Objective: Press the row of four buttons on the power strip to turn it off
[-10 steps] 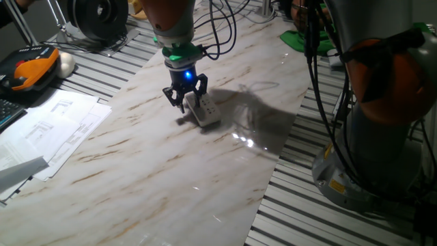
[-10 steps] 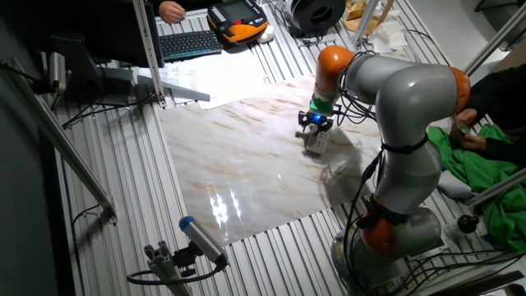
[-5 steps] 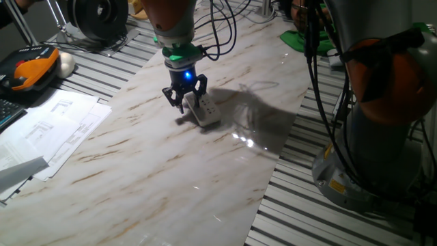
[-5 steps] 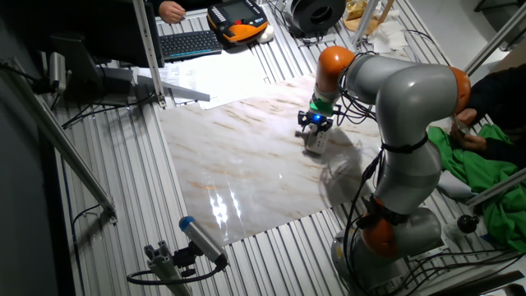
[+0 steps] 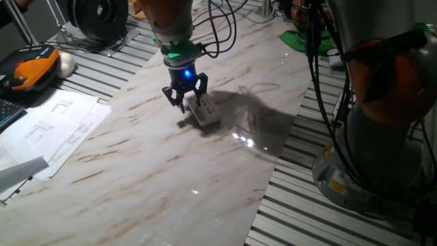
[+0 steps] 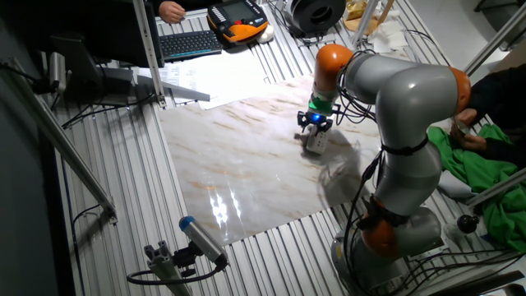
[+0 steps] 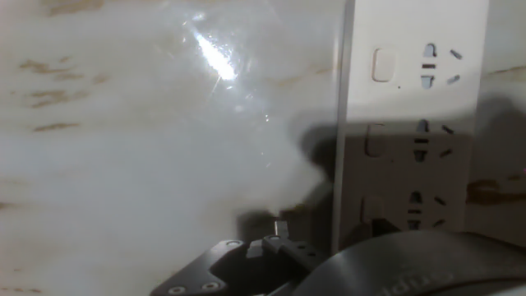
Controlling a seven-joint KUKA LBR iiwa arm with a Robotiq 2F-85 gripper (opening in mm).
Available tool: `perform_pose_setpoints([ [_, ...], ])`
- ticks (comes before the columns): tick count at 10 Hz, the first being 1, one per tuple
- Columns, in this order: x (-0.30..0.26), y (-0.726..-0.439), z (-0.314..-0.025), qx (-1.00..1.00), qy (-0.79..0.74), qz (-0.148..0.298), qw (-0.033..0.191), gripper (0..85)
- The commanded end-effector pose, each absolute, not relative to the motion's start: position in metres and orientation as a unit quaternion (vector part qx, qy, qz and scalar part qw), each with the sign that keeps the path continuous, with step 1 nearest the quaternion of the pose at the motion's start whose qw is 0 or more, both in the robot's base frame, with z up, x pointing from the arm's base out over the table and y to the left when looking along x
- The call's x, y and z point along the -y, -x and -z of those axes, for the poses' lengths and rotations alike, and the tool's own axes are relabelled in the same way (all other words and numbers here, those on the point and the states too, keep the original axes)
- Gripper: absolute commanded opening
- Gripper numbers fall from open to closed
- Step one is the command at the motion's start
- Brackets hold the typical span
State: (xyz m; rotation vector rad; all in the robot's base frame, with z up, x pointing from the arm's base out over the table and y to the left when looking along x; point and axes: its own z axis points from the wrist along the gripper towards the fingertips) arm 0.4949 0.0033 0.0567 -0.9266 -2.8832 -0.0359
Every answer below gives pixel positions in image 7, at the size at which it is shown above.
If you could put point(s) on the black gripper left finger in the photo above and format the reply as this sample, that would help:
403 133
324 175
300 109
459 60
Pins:
246 267

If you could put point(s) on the white power strip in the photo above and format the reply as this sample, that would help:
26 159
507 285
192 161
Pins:
411 103

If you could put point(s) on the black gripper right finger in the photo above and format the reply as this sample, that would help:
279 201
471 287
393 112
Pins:
382 228

